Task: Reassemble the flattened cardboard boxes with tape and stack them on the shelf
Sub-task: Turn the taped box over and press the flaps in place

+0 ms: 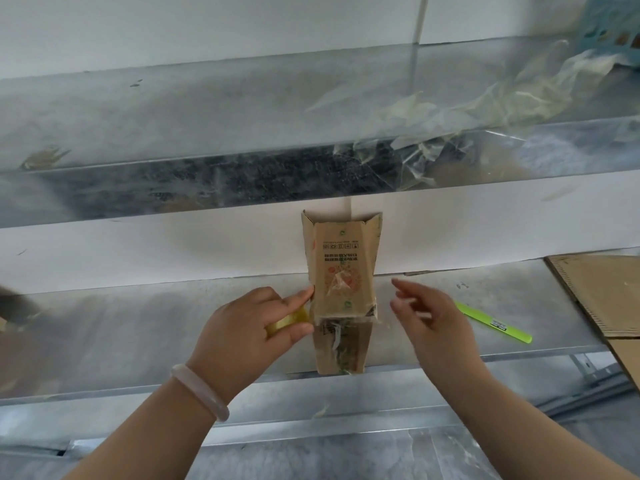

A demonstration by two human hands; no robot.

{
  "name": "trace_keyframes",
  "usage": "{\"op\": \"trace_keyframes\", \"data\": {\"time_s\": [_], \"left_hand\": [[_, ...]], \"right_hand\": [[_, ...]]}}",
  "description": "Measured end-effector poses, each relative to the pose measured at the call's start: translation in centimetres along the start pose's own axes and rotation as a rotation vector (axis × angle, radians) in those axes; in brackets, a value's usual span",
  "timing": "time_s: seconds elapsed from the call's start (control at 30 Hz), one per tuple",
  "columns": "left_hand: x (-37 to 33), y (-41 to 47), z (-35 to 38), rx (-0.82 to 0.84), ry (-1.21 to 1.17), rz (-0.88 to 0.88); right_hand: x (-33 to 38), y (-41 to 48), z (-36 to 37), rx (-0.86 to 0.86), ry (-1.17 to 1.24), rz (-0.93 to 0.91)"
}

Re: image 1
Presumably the white bangle bracelet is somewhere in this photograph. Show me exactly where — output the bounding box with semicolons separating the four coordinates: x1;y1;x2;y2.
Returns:
169;363;231;423

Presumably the blue plastic basket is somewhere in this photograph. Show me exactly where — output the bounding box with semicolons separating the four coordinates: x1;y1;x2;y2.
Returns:
575;0;640;71

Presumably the plain perforated cardboard box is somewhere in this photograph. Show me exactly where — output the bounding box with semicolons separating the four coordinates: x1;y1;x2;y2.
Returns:
543;253;640;393

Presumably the red-lettered cardboard box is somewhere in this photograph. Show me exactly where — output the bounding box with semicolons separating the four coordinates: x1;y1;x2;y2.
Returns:
301;209;383;375

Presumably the pile of clear tape scraps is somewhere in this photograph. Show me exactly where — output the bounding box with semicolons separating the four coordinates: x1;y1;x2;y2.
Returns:
305;39;621;191

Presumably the small crumpled tape scrap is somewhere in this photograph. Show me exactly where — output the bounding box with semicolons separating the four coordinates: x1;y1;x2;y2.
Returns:
19;146;71;171

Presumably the person's right forearm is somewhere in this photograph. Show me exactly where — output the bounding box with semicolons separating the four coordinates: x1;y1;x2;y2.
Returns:
425;354;640;480

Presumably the green utility knife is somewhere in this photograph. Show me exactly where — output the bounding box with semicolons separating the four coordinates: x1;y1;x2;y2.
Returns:
453;300;533;344

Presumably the yellow tape roll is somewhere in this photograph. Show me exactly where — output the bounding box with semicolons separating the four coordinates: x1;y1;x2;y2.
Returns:
265;304;313;339

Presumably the person's left forearm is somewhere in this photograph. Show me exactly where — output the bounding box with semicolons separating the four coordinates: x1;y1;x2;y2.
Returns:
62;379;221;480

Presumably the person's right hand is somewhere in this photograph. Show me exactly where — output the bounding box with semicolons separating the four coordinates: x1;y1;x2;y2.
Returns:
389;278;489;391

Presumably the person's left hand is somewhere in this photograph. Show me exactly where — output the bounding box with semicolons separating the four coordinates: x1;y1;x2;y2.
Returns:
185;286;316;405

